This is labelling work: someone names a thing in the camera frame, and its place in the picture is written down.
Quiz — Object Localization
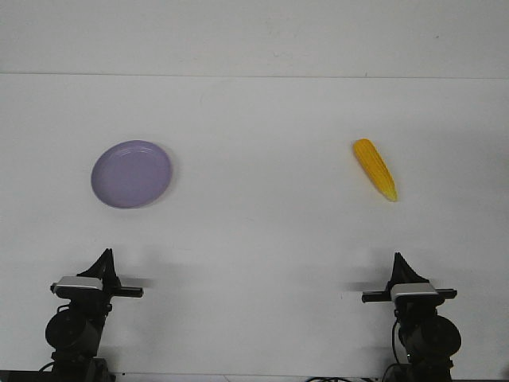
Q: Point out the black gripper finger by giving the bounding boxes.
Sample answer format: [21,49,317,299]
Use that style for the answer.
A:
[398,253,429,283]
[386,252,402,291]
[104,248,119,283]
[77,249,108,277]

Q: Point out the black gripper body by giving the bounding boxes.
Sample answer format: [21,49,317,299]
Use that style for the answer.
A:
[362,289,461,362]
[45,279,143,357]

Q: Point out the purple round plate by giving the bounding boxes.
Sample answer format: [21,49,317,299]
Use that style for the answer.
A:
[91,140,173,209]

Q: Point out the yellow corn cob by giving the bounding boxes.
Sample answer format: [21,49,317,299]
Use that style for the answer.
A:
[352,138,398,202]

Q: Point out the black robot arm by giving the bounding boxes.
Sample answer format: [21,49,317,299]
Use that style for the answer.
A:
[361,252,462,381]
[37,248,143,381]

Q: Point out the black cable at bottom edge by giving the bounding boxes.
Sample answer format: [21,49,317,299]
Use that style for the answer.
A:
[304,376,369,382]

